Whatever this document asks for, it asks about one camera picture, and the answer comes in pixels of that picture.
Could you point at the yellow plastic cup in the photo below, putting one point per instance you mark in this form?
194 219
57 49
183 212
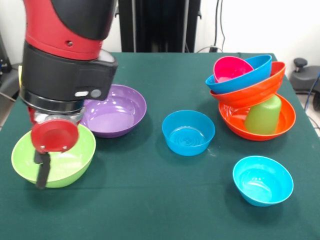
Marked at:
19 75

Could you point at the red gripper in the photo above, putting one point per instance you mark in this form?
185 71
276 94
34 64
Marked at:
55 136

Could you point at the black equipment base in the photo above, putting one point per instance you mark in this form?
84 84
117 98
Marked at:
10 80
302 80

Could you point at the orange plastic bowl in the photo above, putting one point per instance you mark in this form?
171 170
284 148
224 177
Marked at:
260 92
232 125

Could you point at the small dark blue bowl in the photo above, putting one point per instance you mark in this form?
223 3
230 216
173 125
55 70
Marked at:
188 134

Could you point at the purple plastic bowl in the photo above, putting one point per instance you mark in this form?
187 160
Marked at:
120 112

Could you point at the small cyan plastic bowl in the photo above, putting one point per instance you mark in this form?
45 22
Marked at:
262 180

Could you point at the large blue plastic bowl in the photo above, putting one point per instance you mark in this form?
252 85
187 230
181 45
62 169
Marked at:
260 72

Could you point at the green plastic cup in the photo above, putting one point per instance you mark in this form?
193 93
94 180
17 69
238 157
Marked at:
264 117

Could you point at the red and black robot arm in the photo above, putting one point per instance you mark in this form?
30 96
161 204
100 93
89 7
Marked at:
65 50

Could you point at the dark green tablecloth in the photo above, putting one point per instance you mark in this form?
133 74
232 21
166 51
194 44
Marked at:
150 215

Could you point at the pink plastic bowl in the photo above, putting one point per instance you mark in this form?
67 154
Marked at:
230 67

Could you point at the large green plastic bowl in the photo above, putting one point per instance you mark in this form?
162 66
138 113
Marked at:
70 165

